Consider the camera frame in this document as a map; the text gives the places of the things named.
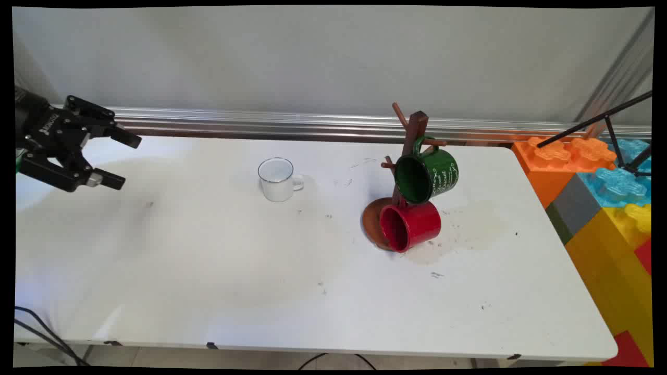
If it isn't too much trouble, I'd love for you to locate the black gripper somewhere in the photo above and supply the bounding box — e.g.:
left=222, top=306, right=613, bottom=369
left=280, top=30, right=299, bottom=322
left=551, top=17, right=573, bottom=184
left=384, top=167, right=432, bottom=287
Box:
left=15, top=86, right=142, bottom=193

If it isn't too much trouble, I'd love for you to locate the black tripod stand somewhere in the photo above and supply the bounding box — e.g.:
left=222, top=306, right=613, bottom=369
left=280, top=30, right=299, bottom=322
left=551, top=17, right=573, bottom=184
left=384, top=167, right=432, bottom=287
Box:
left=537, top=91, right=653, bottom=177

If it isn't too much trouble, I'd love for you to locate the orange giant building block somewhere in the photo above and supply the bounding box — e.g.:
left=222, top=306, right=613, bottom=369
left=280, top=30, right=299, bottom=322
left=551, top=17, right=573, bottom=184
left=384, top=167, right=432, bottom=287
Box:
left=512, top=136, right=618, bottom=209

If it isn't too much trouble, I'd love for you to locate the black cable with metal connector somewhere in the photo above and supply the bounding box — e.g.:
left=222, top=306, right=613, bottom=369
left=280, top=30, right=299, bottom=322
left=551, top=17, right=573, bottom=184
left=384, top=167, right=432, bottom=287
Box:
left=15, top=306, right=90, bottom=366

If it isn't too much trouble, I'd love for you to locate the blue giant building block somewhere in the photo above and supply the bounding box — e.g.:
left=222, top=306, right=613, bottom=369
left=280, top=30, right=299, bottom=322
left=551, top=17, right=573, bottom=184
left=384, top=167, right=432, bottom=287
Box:
left=577, top=138, right=652, bottom=209

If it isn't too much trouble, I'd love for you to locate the grey giant building block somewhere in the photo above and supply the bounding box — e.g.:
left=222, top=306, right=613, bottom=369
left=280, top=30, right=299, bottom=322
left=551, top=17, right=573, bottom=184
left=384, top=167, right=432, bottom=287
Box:
left=546, top=174, right=603, bottom=245

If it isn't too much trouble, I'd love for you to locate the black cable under table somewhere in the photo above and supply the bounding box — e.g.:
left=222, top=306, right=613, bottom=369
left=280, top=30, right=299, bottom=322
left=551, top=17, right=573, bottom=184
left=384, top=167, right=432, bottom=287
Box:
left=298, top=353, right=377, bottom=370

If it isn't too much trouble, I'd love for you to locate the brown wooden mug tree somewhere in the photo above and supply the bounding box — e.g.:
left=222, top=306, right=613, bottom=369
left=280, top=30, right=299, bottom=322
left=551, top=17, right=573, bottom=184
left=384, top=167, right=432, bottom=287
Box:
left=361, top=102, right=448, bottom=252

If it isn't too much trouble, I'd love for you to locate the red giant building block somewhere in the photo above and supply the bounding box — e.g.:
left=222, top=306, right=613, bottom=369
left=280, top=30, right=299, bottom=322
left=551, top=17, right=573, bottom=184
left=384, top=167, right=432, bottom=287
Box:
left=603, top=330, right=650, bottom=368
left=634, top=239, right=653, bottom=275

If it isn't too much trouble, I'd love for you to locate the yellow giant building block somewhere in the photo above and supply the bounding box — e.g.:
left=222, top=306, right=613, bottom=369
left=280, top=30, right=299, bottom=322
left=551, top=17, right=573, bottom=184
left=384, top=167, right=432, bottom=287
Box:
left=565, top=203, right=653, bottom=365

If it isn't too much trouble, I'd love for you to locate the aluminium rail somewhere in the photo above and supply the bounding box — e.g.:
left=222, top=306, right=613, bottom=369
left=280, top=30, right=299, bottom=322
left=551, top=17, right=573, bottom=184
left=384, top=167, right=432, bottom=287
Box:
left=52, top=107, right=652, bottom=144

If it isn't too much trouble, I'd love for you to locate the red enamel mug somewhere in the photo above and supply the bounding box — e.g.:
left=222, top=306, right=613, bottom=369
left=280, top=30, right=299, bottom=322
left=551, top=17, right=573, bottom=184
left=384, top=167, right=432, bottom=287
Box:
left=379, top=201, right=442, bottom=254

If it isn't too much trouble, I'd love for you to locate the green enamel mug white print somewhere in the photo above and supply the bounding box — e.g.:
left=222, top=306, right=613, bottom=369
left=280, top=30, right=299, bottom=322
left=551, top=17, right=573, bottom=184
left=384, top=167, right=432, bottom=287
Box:
left=394, top=136, right=460, bottom=205

